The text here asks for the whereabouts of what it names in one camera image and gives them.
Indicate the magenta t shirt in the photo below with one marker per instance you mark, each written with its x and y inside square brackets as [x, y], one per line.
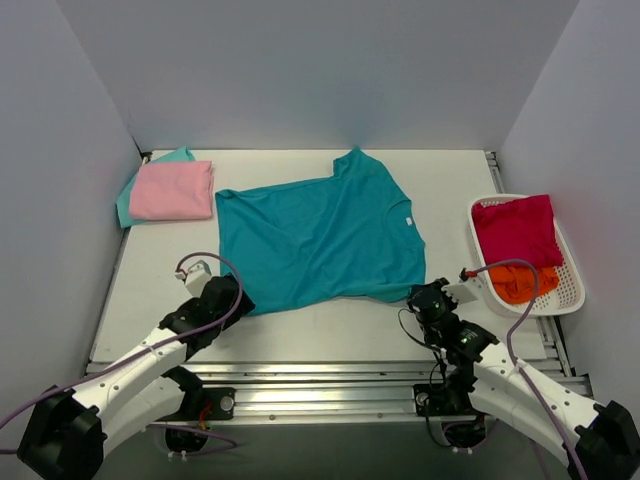
[518, 229]

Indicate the folded pink t shirt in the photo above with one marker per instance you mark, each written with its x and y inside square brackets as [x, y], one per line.
[173, 191]

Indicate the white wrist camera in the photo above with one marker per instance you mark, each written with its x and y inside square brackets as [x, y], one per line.
[194, 277]
[469, 288]

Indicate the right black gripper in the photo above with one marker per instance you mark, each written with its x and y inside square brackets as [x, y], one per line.
[417, 296]

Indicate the white plastic basket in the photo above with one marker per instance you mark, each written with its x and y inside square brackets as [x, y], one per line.
[567, 298]

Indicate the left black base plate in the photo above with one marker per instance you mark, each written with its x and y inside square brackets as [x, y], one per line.
[208, 404]

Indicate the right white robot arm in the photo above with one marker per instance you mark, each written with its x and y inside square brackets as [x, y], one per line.
[593, 440]

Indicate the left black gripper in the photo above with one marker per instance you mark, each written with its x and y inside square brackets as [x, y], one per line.
[236, 302]

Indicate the orange t shirt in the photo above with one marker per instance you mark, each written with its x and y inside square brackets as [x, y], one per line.
[515, 284]

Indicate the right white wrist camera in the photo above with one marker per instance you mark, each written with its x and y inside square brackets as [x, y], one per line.
[469, 288]

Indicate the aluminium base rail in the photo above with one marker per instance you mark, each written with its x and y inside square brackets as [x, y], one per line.
[298, 393]

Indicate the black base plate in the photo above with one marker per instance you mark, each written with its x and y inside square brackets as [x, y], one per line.
[208, 404]
[435, 400]

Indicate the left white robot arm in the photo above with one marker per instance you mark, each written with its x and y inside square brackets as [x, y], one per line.
[72, 430]

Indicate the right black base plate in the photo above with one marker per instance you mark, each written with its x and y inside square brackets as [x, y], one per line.
[435, 400]

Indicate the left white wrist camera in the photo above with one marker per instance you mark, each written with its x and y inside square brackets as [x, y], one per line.
[194, 277]

